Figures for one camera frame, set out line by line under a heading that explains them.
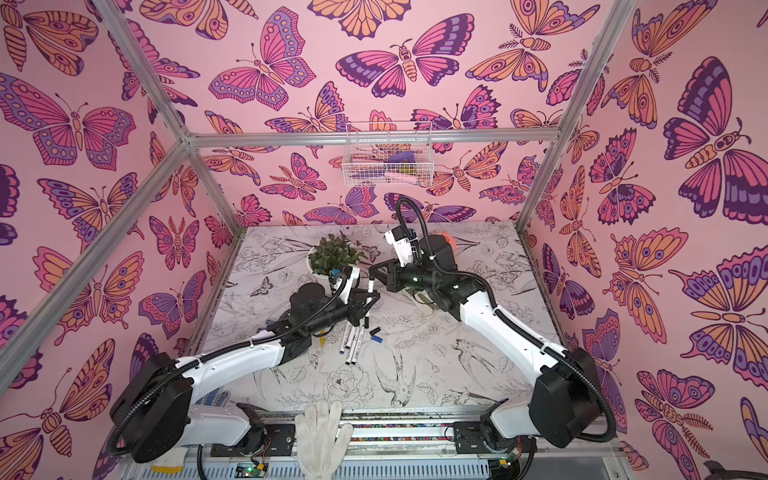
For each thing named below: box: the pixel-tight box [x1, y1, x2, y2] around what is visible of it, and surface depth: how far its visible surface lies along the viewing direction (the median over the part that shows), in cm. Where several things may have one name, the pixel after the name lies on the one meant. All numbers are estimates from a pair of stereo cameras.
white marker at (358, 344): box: [351, 325, 365, 365], surface depth 91 cm
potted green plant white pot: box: [306, 231, 368, 289], surface depth 92 cm
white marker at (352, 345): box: [345, 326, 360, 366], surface depth 91 cm
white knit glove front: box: [294, 400, 354, 480], surface depth 76 cm
